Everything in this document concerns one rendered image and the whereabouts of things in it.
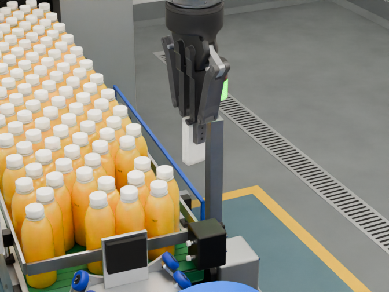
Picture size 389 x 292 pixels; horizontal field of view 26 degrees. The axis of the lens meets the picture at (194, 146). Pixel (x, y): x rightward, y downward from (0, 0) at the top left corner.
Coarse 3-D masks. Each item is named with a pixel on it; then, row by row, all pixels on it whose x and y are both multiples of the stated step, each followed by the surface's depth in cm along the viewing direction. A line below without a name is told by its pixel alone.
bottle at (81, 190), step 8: (80, 184) 195; (88, 184) 195; (96, 184) 197; (72, 192) 196; (80, 192) 195; (88, 192) 195; (72, 200) 197; (80, 200) 195; (88, 200) 195; (72, 208) 199; (80, 208) 196; (80, 216) 197; (80, 224) 198; (80, 232) 200; (80, 240) 201
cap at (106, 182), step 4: (104, 176) 193; (108, 176) 193; (100, 180) 191; (104, 180) 191; (108, 180) 191; (112, 180) 191; (100, 184) 190; (104, 184) 190; (108, 184) 190; (112, 184) 191; (100, 188) 191; (104, 188) 190; (108, 188) 191; (112, 188) 191
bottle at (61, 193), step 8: (64, 184) 196; (56, 192) 193; (64, 192) 194; (56, 200) 193; (64, 200) 194; (64, 208) 194; (64, 216) 195; (72, 216) 198; (64, 224) 196; (72, 224) 199; (64, 232) 197; (72, 232) 199; (72, 240) 200
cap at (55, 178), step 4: (52, 172) 194; (56, 172) 194; (48, 176) 193; (52, 176) 193; (56, 176) 193; (60, 176) 193; (48, 180) 192; (52, 180) 192; (56, 180) 192; (60, 180) 192; (48, 184) 193; (52, 184) 192; (56, 184) 192; (60, 184) 193
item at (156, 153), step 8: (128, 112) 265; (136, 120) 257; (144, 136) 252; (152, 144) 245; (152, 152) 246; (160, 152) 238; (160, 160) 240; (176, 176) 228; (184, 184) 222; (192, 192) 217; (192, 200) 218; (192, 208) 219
